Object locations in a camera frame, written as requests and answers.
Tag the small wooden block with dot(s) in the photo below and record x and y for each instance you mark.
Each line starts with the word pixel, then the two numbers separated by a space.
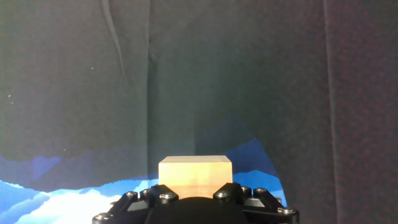
pixel 195 174

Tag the black cloth with blue print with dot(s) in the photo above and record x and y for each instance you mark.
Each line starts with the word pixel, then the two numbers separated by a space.
pixel 217 77

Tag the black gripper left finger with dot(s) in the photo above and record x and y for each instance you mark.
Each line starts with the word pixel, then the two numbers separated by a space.
pixel 130 207

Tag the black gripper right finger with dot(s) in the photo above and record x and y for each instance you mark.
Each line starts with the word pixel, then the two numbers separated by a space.
pixel 267 207

